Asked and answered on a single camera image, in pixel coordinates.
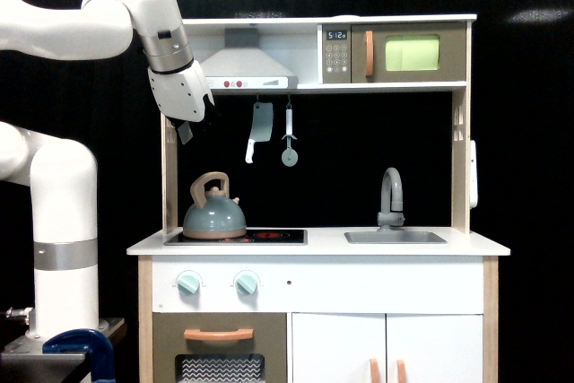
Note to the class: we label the left white cabinet door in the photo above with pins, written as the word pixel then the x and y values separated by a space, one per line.
pixel 338 347

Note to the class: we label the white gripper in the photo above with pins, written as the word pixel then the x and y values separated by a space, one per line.
pixel 185 96

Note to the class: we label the blue c-clamp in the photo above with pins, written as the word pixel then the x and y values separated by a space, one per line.
pixel 92 342

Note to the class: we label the toy cleaver knife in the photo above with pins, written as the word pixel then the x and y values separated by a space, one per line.
pixel 262 127

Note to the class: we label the white side-mounted toy phone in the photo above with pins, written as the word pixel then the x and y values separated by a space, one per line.
pixel 473 182

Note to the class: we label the toy microwave with green window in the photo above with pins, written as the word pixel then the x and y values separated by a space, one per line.
pixel 394 52

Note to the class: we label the left mint stove knob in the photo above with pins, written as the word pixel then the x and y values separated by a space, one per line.
pixel 189 282

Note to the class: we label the grey toy range hood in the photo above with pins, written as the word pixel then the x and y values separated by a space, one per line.
pixel 243 66

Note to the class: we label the toy oven door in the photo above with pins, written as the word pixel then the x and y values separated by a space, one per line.
pixel 219 347

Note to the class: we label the mint stove knob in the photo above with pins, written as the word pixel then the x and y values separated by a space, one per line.
pixel 246 282
pixel 189 282

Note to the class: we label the right white cabinet door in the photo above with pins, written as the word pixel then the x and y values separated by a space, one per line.
pixel 434 348

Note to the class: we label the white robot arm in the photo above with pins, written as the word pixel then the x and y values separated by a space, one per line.
pixel 108 106

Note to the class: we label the black toy stove top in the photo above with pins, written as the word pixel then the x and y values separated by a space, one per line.
pixel 252 237

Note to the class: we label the grey-green toy teapot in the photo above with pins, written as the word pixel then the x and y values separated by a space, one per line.
pixel 213 215

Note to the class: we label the right mint stove knob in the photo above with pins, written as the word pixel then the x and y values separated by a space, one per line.
pixel 246 282

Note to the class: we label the white cabinet door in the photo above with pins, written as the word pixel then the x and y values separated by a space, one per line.
pixel 338 347
pixel 434 348

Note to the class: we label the toy pizza cutter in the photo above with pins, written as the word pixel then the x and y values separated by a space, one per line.
pixel 289 155

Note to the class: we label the white wooden toy kitchen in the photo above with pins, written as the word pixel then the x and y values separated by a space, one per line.
pixel 347 136

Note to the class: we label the grey toy faucet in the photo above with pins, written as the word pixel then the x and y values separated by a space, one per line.
pixel 391 207

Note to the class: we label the grey toy sink basin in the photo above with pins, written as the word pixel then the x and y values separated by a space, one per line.
pixel 394 237

